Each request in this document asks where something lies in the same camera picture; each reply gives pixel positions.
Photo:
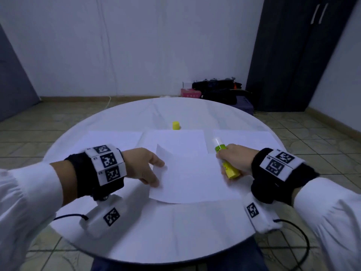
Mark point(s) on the person's legs in blue jeans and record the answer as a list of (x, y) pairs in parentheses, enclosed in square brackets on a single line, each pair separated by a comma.
[(169, 263)]

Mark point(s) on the person's left forearm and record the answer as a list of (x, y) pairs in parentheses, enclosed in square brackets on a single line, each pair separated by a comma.
[(28, 217)]

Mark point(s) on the yellow glue stick cap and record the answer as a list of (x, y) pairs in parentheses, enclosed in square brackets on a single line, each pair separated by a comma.
[(176, 125)]

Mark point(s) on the black wardrobe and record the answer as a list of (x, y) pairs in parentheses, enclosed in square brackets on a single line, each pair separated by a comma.
[(293, 53)]

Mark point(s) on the person's right forearm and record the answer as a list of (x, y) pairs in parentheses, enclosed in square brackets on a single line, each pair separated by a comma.
[(333, 223)]

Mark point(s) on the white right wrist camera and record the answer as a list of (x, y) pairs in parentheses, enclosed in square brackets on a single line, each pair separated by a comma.
[(260, 211)]

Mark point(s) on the person's left hand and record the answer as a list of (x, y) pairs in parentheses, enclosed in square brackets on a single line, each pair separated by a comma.
[(141, 165)]

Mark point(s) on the black left wristband with markers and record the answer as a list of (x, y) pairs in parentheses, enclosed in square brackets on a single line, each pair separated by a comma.
[(96, 172)]

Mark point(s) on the person's right hand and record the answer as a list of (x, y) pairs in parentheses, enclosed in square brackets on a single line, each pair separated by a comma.
[(241, 158)]

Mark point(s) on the yellow glue stick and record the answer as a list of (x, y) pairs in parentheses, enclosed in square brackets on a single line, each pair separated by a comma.
[(231, 169)]

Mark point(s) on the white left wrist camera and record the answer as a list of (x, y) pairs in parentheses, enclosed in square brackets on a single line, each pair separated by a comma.
[(104, 216)]

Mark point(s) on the grey door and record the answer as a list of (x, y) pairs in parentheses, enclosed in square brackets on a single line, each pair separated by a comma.
[(14, 81)]

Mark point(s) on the black bag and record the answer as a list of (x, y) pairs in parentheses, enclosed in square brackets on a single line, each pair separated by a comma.
[(217, 91)]

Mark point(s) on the white paper stack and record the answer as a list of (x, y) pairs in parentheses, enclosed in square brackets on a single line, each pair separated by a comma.
[(107, 141), (254, 138)]

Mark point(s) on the single white paper sheet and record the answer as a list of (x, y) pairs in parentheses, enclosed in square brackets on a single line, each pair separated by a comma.
[(180, 138), (192, 177)]

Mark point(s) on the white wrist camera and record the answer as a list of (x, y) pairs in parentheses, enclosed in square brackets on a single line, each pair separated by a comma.
[(260, 211), (104, 216)]

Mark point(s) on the pink box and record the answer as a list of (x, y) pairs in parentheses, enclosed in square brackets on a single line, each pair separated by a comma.
[(190, 93)]

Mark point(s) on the black wristband with markers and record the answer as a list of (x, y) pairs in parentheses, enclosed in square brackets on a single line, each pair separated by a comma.
[(96, 172), (282, 175)]

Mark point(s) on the blue suitcase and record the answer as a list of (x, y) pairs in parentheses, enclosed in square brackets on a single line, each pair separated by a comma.
[(244, 106)]

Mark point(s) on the black right wristband with markers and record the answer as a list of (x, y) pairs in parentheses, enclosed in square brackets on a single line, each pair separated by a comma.
[(282, 175)]

